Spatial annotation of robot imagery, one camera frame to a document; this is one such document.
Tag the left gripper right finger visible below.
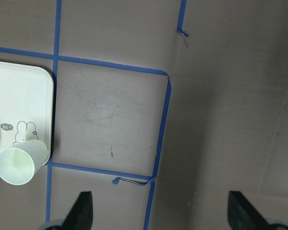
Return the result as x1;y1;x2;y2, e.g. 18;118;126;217
227;191;271;230

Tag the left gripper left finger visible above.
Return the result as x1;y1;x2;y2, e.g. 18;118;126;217
61;191;93;230

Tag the cream rabbit tray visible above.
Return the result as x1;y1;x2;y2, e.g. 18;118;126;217
0;61;54;152

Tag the white cup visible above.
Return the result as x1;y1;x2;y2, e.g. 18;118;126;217
0;139;48;185

